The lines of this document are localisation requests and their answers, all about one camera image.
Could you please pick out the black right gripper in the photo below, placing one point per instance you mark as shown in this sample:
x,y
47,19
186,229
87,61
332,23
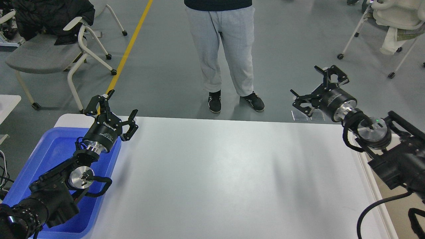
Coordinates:
x,y
332,100

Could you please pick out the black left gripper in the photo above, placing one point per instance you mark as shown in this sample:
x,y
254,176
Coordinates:
x,y
104,132

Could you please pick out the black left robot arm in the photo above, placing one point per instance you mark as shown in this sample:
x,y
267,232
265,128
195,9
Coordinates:
x,y
56,193

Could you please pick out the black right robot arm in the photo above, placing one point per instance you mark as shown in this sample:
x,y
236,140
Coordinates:
x,y
395,146

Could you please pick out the metal floor plate right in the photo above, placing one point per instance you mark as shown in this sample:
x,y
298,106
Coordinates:
x,y
317,115

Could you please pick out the metal floor plate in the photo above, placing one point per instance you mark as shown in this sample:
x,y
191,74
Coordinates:
x,y
317,115
299,116

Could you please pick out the metal floor plate left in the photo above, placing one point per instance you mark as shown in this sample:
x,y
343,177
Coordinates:
x,y
299,116

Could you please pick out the blue plastic bin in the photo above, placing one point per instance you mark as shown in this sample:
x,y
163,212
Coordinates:
x,y
51,151

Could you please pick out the white side table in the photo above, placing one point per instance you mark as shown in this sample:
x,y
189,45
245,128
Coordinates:
x,y
7,105

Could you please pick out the white chair with clothes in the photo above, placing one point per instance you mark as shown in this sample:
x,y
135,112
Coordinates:
x,y
395,14

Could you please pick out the person in grey sweatpants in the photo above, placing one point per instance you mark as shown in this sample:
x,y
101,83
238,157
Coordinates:
x,y
230,24

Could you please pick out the black jacket on chair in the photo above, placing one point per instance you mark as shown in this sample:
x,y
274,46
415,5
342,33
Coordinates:
x,y
33,16

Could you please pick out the beige plastic bin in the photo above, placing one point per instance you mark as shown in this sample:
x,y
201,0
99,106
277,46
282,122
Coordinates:
x,y
394,214

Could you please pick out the grey chair white frame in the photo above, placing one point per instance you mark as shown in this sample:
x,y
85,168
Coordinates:
x,y
40,55

